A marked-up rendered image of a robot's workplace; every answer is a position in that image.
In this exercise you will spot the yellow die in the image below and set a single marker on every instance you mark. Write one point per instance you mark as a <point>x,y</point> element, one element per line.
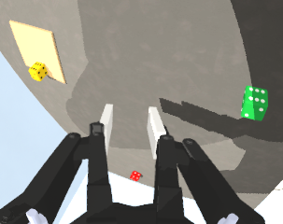
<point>38,71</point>

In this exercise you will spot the pale yellow mat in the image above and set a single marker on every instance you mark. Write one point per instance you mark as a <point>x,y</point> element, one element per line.
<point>38,45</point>

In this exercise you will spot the red die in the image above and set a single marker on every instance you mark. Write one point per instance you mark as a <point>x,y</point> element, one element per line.
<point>135,175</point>

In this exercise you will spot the green die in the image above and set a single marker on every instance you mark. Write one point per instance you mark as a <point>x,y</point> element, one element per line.
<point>255,103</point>

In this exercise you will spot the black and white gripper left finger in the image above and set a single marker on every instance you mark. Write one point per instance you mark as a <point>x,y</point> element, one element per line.
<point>43,197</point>

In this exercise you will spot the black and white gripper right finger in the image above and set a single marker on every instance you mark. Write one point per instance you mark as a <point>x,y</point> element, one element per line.
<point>215,198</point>

